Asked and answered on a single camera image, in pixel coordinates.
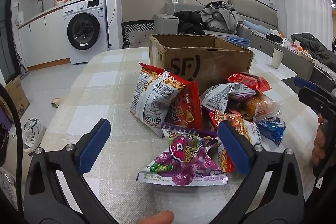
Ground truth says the red chip snack packet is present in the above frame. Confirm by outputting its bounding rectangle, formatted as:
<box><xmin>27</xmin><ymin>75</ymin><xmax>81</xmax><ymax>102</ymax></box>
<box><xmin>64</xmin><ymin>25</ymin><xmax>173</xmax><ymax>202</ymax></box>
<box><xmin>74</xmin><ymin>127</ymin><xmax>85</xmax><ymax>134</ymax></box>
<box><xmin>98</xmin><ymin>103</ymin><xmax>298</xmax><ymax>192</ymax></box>
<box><xmin>167</xmin><ymin>81</ymin><xmax>204</xmax><ymax>130</ymax></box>

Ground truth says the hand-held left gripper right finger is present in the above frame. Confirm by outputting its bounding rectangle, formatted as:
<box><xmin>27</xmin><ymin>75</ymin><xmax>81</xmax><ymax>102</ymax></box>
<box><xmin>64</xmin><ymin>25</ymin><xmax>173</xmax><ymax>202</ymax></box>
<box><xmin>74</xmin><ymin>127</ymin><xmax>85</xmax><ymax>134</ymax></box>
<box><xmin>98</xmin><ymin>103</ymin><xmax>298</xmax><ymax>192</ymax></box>
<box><xmin>217</xmin><ymin>120</ymin><xmax>306</xmax><ymax>224</ymax></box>

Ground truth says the silver purple snack packet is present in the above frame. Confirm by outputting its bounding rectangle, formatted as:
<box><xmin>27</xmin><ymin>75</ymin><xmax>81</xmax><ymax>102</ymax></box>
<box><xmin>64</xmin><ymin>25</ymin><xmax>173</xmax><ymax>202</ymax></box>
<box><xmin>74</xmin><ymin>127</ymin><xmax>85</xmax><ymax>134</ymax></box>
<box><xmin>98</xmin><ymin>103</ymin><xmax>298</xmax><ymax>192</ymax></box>
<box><xmin>201</xmin><ymin>82</ymin><xmax>257</xmax><ymax>112</ymax></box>

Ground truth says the white kitchen counter cabinet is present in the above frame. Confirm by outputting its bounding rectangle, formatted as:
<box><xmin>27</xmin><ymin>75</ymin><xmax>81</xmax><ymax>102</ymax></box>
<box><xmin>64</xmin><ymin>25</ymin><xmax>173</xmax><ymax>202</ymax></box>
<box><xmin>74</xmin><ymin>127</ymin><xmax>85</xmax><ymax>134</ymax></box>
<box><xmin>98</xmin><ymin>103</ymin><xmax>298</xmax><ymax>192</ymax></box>
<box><xmin>17</xmin><ymin>5</ymin><xmax>71</xmax><ymax>69</ymax></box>

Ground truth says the grey sofa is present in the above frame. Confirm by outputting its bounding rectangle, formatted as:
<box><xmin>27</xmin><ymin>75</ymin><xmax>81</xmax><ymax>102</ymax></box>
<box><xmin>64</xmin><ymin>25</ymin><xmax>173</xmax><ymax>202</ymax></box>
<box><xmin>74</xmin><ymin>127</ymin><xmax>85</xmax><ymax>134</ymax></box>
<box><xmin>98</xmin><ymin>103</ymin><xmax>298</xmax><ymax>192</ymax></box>
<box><xmin>154</xmin><ymin>0</ymin><xmax>280</xmax><ymax>42</ymax></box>

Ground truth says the black jacket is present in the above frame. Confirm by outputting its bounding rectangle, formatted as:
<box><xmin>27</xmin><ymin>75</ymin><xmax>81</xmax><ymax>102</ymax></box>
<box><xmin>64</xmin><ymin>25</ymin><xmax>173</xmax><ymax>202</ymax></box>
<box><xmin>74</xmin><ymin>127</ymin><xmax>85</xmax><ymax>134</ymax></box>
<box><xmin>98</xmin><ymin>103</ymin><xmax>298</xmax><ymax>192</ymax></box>
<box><xmin>174</xmin><ymin>10</ymin><xmax>208</xmax><ymax>35</ymax></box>

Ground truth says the small black box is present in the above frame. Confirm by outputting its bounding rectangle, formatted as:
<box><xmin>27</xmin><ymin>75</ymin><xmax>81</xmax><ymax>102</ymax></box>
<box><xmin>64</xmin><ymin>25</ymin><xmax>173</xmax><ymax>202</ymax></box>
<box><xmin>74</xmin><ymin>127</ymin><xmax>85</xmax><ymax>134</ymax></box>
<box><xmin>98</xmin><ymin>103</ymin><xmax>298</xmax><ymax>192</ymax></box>
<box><xmin>266</xmin><ymin>31</ymin><xmax>283</xmax><ymax>42</ymax></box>

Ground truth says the orange red noodle snack packet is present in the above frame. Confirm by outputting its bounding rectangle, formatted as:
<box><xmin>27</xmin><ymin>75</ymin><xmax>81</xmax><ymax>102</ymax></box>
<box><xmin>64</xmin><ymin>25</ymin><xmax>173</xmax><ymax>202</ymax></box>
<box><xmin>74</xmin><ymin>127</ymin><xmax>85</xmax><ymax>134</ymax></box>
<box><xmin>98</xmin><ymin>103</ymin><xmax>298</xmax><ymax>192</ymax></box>
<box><xmin>209</xmin><ymin>111</ymin><xmax>262</xmax><ymax>173</ymax></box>

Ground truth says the dark green jacket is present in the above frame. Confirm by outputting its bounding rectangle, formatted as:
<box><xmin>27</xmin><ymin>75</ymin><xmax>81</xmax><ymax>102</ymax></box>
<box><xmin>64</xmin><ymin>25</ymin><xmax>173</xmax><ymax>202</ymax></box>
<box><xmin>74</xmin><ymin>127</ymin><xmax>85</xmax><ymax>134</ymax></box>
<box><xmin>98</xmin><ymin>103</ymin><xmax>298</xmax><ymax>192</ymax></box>
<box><xmin>290</xmin><ymin>32</ymin><xmax>336</xmax><ymax>73</ymax></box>

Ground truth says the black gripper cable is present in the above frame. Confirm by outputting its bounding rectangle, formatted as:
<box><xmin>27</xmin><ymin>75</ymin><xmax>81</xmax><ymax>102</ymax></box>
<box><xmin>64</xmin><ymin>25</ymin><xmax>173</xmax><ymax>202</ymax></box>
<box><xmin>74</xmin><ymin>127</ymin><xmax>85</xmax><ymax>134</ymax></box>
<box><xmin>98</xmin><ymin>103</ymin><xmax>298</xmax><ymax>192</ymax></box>
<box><xmin>0</xmin><ymin>82</ymin><xmax>25</xmax><ymax>214</ymax></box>

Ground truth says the purple snack packet pink figure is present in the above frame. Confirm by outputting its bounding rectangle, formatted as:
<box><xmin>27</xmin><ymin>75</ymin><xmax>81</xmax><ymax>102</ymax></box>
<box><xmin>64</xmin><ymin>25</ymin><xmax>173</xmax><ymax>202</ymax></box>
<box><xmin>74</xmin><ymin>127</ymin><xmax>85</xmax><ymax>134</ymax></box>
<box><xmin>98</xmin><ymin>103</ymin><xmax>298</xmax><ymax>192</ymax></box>
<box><xmin>136</xmin><ymin>128</ymin><xmax>229</xmax><ymax>186</ymax></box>

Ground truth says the dark glass door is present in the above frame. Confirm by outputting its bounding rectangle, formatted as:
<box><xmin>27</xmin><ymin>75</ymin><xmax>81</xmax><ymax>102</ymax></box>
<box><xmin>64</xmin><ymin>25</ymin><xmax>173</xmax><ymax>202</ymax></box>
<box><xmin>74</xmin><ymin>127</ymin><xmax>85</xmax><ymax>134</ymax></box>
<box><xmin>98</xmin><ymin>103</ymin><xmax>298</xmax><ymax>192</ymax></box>
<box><xmin>0</xmin><ymin>0</ymin><xmax>19</xmax><ymax>84</ymax></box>

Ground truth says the grey floor mop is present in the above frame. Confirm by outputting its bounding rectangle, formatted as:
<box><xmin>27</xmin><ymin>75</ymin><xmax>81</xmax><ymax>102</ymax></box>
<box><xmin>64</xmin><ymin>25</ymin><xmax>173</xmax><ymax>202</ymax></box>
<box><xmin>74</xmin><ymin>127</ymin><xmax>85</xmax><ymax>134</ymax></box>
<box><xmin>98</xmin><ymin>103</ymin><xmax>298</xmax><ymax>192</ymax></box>
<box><xmin>16</xmin><ymin>51</ymin><xmax>27</xmax><ymax>78</ymax></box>

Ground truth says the beige cup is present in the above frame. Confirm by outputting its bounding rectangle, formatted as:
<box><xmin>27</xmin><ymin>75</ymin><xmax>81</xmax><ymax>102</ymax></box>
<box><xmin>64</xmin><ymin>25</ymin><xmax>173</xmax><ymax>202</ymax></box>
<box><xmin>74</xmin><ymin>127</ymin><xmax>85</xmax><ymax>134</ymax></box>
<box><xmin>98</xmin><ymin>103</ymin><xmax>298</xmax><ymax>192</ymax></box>
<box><xmin>272</xmin><ymin>48</ymin><xmax>284</xmax><ymax>68</ymax></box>

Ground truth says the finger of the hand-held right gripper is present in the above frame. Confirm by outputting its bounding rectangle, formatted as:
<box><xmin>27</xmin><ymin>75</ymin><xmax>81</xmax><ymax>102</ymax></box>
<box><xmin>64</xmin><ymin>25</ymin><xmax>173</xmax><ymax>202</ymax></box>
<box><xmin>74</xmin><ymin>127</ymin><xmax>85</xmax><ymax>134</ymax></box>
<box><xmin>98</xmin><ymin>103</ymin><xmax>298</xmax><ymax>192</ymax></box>
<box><xmin>294</xmin><ymin>76</ymin><xmax>325</xmax><ymax>95</ymax></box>
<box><xmin>299</xmin><ymin>87</ymin><xmax>336</xmax><ymax>119</ymax></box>

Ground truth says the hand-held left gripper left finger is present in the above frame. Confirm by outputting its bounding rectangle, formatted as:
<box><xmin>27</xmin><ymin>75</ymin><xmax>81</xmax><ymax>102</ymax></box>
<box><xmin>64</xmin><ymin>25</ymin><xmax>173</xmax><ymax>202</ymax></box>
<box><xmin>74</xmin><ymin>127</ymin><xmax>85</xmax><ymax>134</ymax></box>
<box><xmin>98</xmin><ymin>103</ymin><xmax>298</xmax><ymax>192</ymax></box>
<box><xmin>24</xmin><ymin>118</ymin><xmax>118</xmax><ymax>224</ymax></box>

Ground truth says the bread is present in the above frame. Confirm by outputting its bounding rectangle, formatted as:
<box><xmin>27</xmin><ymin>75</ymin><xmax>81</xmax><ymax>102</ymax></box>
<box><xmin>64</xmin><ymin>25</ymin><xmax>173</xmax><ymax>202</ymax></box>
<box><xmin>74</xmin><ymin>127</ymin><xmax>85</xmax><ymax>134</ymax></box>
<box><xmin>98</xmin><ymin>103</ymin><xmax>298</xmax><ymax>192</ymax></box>
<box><xmin>243</xmin><ymin>93</ymin><xmax>282</xmax><ymax>123</ymax></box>

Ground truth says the dark purple snack packet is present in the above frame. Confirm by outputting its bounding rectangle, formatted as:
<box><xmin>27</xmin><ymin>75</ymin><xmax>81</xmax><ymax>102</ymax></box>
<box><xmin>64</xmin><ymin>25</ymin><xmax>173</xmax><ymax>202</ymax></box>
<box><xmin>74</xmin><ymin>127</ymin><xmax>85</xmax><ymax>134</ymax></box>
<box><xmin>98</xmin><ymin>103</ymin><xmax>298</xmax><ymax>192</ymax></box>
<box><xmin>161</xmin><ymin>121</ymin><xmax>219</xmax><ymax>147</ymax></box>

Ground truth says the clear plastic bag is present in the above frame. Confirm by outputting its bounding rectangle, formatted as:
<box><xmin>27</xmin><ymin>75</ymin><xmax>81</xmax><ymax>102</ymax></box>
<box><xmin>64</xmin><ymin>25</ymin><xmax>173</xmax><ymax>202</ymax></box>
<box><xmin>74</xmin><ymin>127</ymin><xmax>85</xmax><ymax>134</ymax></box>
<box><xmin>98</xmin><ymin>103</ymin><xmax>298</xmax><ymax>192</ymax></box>
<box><xmin>0</xmin><ymin>168</ymin><xmax>19</xmax><ymax>210</ymax></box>

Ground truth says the person's left hand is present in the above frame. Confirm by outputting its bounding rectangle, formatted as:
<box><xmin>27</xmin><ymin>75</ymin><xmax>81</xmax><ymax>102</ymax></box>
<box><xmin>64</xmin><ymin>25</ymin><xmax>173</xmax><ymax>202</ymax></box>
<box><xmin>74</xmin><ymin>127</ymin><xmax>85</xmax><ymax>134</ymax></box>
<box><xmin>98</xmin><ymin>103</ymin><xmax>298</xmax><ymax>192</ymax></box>
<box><xmin>138</xmin><ymin>210</ymin><xmax>174</xmax><ymax>224</ymax></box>

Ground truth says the blue snack packet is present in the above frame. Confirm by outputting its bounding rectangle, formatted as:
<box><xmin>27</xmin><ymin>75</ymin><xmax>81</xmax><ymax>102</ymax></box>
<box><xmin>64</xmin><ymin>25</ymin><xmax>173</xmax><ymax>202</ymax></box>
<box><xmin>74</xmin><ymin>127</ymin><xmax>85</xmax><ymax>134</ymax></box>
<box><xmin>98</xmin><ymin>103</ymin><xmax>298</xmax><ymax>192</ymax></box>
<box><xmin>256</xmin><ymin>118</ymin><xmax>286</xmax><ymax>147</ymax></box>

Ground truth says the white washing machine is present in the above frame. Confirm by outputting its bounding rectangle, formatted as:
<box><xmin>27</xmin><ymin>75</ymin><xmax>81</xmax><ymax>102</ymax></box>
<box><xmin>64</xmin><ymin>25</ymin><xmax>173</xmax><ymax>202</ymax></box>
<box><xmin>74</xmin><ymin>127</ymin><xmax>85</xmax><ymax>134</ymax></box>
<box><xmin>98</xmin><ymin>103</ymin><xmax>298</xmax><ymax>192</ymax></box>
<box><xmin>62</xmin><ymin>0</ymin><xmax>109</xmax><ymax>65</ymax></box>

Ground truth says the pile of grey clothes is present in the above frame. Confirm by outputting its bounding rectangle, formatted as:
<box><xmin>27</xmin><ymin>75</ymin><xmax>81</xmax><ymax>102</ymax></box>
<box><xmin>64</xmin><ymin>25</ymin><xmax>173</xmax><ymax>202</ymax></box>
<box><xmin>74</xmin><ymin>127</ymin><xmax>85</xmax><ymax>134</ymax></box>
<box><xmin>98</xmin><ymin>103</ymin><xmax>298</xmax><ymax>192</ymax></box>
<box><xmin>199</xmin><ymin>1</ymin><xmax>243</xmax><ymax>33</ymax></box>

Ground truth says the person's right hand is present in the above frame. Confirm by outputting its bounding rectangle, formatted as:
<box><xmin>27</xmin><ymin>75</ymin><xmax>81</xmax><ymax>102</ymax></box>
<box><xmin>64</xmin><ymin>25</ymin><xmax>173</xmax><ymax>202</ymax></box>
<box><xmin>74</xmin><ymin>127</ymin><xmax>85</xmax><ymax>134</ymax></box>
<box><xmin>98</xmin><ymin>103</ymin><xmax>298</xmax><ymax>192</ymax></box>
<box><xmin>312</xmin><ymin>116</ymin><xmax>327</xmax><ymax>167</ymax></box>

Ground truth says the purple bag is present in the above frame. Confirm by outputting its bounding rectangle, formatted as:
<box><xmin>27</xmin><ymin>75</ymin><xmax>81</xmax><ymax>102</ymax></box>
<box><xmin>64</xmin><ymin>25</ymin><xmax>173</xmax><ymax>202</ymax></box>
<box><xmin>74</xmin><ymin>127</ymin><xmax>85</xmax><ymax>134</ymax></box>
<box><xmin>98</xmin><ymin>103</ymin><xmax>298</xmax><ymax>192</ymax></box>
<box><xmin>0</xmin><ymin>105</ymin><xmax>14</xmax><ymax>130</ymax></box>

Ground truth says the cardboard box with print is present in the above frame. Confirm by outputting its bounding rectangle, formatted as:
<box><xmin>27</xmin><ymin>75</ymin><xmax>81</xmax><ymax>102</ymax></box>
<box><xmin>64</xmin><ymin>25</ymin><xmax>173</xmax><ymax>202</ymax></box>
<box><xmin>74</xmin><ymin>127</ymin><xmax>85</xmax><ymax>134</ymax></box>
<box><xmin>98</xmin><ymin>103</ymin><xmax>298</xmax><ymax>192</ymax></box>
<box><xmin>5</xmin><ymin>78</ymin><xmax>30</xmax><ymax>120</ymax></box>

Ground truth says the white sneaker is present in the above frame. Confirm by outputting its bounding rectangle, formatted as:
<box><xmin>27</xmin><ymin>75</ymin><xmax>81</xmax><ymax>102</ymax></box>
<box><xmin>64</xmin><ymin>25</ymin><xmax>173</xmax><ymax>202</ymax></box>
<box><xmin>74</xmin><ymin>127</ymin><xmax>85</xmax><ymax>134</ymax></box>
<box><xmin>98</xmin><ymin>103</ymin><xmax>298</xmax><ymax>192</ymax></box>
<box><xmin>22</xmin><ymin>117</ymin><xmax>47</xmax><ymax>154</ymax></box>

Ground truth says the white marble side table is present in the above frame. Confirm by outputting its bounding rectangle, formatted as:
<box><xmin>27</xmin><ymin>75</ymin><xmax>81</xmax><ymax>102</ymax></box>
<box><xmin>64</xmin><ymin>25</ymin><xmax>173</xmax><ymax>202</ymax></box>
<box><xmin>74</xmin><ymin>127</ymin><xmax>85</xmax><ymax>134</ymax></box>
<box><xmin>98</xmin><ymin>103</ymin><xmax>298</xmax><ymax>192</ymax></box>
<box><xmin>248</xmin><ymin>47</ymin><xmax>315</xmax><ymax>81</ymax></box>

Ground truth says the brown cardboard box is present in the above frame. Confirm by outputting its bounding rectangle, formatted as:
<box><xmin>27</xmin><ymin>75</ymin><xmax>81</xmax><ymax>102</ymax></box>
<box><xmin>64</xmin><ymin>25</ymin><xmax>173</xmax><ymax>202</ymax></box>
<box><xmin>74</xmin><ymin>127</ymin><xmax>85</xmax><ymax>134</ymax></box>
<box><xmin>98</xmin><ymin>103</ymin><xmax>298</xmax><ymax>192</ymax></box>
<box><xmin>149</xmin><ymin>34</ymin><xmax>254</xmax><ymax>88</ymax></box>

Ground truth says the light blue pillow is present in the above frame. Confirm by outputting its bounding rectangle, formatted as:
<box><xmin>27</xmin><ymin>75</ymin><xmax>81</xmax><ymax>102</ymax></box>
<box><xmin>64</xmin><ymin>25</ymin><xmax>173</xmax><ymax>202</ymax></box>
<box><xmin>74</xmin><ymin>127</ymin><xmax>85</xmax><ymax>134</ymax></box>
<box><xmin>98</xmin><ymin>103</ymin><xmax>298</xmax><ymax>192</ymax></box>
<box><xmin>241</xmin><ymin>20</ymin><xmax>266</xmax><ymax>33</ymax></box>

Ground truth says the silver red noodle snack packet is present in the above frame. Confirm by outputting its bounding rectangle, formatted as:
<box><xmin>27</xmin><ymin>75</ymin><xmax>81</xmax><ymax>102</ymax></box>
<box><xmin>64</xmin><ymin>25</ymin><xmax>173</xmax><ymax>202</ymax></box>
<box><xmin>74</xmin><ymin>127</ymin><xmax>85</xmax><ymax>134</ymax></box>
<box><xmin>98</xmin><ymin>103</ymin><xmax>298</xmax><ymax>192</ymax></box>
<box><xmin>129</xmin><ymin>63</ymin><xmax>193</xmax><ymax>138</ymax></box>

